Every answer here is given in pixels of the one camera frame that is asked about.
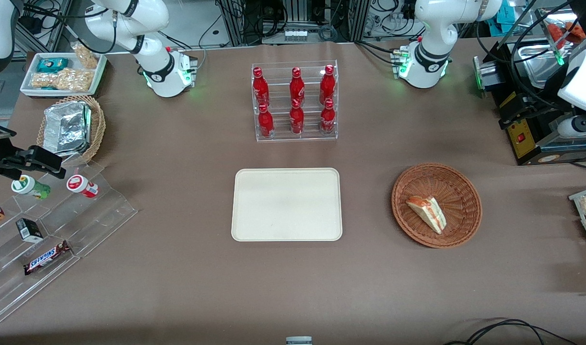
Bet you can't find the triangular sandwich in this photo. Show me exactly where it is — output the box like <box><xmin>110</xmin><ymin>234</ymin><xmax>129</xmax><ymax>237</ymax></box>
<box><xmin>406</xmin><ymin>195</ymin><xmax>447</xmax><ymax>235</ymax></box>

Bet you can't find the white snack tray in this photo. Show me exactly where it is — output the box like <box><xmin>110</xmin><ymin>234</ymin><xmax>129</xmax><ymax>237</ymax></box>
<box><xmin>20</xmin><ymin>52</ymin><xmax>107</xmax><ymax>98</ymax></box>

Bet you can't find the light wicker basket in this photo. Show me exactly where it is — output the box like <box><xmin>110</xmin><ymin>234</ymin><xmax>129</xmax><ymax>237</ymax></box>
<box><xmin>36</xmin><ymin>95</ymin><xmax>106</xmax><ymax>166</ymax></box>

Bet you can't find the cream rectangular tray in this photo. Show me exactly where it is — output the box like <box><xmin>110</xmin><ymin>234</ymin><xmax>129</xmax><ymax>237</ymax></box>
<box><xmin>231</xmin><ymin>168</ymin><xmax>343</xmax><ymax>242</ymax></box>

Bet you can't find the brown wicker basket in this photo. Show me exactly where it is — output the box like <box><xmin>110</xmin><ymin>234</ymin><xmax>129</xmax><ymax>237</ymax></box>
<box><xmin>391</xmin><ymin>163</ymin><xmax>483</xmax><ymax>249</ymax></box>

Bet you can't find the green drink cup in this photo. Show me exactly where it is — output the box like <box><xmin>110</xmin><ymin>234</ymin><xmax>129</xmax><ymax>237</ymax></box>
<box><xmin>11</xmin><ymin>175</ymin><xmax>51</xmax><ymax>200</ymax></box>

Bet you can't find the silver foil package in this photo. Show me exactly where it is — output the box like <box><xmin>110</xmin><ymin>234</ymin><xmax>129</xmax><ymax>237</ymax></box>
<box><xmin>42</xmin><ymin>101</ymin><xmax>93</xmax><ymax>157</ymax></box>

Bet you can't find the clear bag of nuts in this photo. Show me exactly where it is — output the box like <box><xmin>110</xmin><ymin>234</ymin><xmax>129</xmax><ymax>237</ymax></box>
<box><xmin>30</xmin><ymin>72</ymin><xmax>59</xmax><ymax>90</ymax></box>
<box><xmin>56</xmin><ymin>68</ymin><xmax>94</xmax><ymax>92</ymax></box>
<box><xmin>72</xmin><ymin>42</ymin><xmax>100</xmax><ymax>70</ymax></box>

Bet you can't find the red drink cup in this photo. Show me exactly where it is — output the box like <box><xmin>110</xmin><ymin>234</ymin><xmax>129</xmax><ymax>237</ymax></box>
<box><xmin>66</xmin><ymin>174</ymin><xmax>100</xmax><ymax>198</ymax></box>

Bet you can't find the small black box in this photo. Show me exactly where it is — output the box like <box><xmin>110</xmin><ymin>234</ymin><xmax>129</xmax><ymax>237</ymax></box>
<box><xmin>16</xmin><ymin>218</ymin><xmax>44</xmax><ymax>243</ymax></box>

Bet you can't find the teal snack packet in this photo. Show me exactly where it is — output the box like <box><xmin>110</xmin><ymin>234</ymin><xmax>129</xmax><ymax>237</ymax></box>
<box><xmin>36</xmin><ymin>57</ymin><xmax>70</xmax><ymax>74</ymax></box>

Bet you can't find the clear acrylic stepped stand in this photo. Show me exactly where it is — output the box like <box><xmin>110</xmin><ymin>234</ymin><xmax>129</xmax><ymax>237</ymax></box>
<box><xmin>0</xmin><ymin>161</ymin><xmax>139</xmax><ymax>324</ymax></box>

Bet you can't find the Snickers chocolate bar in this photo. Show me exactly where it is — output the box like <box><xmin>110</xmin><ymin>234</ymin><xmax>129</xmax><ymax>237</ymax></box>
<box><xmin>23</xmin><ymin>240</ymin><xmax>72</xmax><ymax>276</ymax></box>

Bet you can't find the red cola bottle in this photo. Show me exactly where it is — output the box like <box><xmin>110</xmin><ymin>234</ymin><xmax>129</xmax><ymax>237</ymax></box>
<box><xmin>289</xmin><ymin>67</ymin><xmax>305</xmax><ymax>104</ymax></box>
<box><xmin>252</xmin><ymin>67</ymin><xmax>270</xmax><ymax>107</ymax></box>
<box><xmin>258</xmin><ymin>104</ymin><xmax>275</xmax><ymax>139</ymax></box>
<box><xmin>289</xmin><ymin>99</ymin><xmax>305</xmax><ymax>135</ymax></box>
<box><xmin>320</xmin><ymin>99</ymin><xmax>336</xmax><ymax>135</ymax></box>
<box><xmin>319</xmin><ymin>65</ymin><xmax>336</xmax><ymax>104</ymax></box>

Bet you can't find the clear acrylic bottle rack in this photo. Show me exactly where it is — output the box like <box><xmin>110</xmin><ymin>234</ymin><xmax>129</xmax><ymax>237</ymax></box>
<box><xmin>251</xmin><ymin>60</ymin><xmax>339</xmax><ymax>142</ymax></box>

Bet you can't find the black food warmer machine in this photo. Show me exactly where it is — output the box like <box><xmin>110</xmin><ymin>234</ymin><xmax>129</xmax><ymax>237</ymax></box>
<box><xmin>473</xmin><ymin>7</ymin><xmax>586</xmax><ymax>166</ymax></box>

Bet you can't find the red food in warmer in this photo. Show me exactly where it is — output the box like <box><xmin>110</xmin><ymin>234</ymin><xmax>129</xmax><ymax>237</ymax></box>
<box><xmin>546</xmin><ymin>21</ymin><xmax>586</xmax><ymax>45</ymax></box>

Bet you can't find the black floor cable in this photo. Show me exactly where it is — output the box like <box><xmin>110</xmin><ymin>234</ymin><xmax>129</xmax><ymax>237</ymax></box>
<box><xmin>444</xmin><ymin>318</ymin><xmax>579</xmax><ymax>345</ymax></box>

